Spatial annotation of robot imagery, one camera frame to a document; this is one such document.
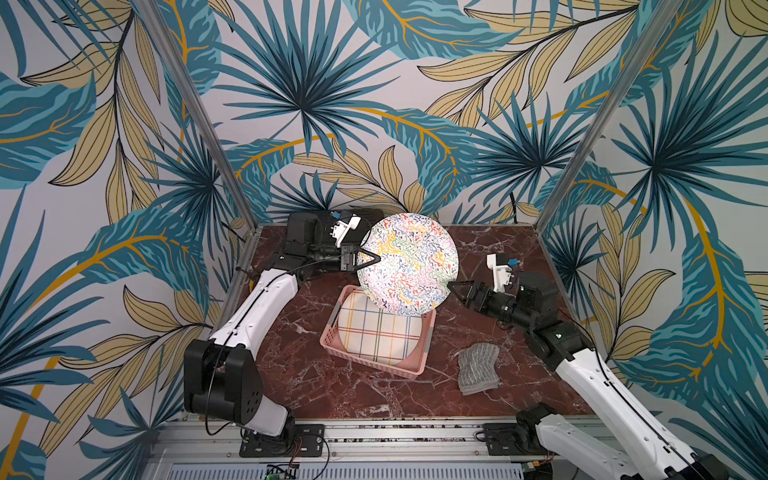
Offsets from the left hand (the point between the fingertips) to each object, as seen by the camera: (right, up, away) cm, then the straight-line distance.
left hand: (376, 262), depth 72 cm
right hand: (+19, -6, 0) cm, 20 cm away
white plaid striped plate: (-1, -22, +16) cm, 27 cm away
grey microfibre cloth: (+27, -29, +9) cm, 41 cm away
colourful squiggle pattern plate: (+10, +1, +2) cm, 11 cm away
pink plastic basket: (+8, -27, +5) cm, 29 cm away
